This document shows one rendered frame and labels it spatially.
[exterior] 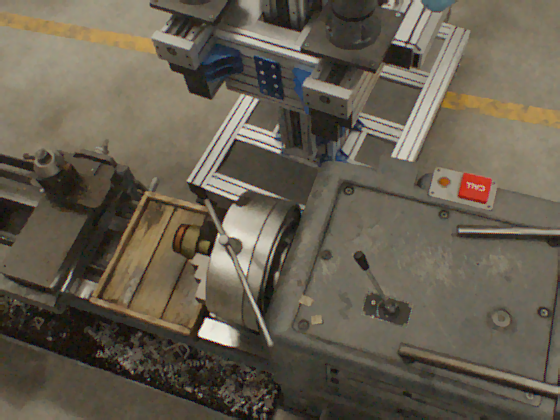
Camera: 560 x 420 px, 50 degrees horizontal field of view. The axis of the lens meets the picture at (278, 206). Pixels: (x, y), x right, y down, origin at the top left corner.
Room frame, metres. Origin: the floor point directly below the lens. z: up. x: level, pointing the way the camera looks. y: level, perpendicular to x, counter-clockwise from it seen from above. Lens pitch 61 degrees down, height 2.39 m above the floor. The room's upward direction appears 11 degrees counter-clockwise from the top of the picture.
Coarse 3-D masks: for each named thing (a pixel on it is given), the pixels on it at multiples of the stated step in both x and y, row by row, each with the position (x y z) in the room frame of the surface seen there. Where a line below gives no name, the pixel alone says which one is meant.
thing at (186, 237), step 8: (184, 224) 0.72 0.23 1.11; (176, 232) 0.70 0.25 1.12; (184, 232) 0.70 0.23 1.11; (192, 232) 0.69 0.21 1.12; (176, 240) 0.68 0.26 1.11; (184, 240) 0.67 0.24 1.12; (192, 240) 0.67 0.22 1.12; (200, 240) 0.67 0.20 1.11; (176, 248) 0.67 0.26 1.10; (184, 248) 0.66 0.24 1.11; (192, 248) 0.65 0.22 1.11; (200, 248) 0.65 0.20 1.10; (208, 248) 0.65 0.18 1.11; (184, 256) 0.65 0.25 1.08; (192, 256) 0.64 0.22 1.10
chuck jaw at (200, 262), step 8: (200, 256) 0.63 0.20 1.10; (208, 256) 0.63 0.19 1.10; (192, 264) 0.62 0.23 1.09; (200, 264) 0.61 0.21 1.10; (208, 264) 0.61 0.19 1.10; (200, 272) 0.59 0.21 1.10; (200, 280) 0.58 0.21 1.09; (200, 288) 0.55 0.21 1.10; (200, 296) 0.53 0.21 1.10; (216, 312) 0.50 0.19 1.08
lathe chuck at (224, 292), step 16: (256, 192) 0.74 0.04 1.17; (240, 208) 0.67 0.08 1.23; (256, 208) 0.66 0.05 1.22; (272, 208) 0.66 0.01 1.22; (224, 224) 0.63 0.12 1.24; (240, 224) 0.62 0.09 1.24; (256, 224) 0.62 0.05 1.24; (240, 240) 0.59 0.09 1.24; (256, 240) 0.58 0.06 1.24; (224, 256) 0.56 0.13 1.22; (240, 256) 0.55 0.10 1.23; (208, 272) 0.54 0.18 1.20; (224, 272) 0.53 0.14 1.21; (208, 288) 0.52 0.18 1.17; (224, 288) 0.51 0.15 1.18; (240, 288) 0.50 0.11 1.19; (208, 304) 0.50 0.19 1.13; (224, 304) 0.49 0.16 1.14; (240, 304) 0.47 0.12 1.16; (224, 320) 0.48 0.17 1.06; (240, 320) 0.46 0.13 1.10
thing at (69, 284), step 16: (64, 160) 1.14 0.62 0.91; (128, 176) 1.04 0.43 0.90; (112, 208) 0.94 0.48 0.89; (96, 224) 0.88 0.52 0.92; (96, 240) 0.85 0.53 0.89; (0, 256) 0.85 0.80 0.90; (80, 256) 0.79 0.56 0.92; (80, 272) 0.76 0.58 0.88; (0, 288) 0.74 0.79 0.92; (16, 288) 0.73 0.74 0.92; (32, 288) 0.72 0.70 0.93; (64, 288) 0.71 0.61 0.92; (32, 304) 0.70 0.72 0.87; (48, 304) 0.66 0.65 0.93; (64, 304) 0.68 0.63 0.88
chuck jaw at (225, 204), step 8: (224, 200) 0.72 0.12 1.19; (240, 200) 0.70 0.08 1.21; (248, 200) 0.70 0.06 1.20; (216, 208) 0.70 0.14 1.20; (224, 208) 0.69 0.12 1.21; (224, 216) 0.68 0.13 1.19; (208, 224) 0.68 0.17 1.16; (200, 232) 0.68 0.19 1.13; (208, 232) 0.67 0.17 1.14; (216, 232) 0.67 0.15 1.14; (208, 240) 0.66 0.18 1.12
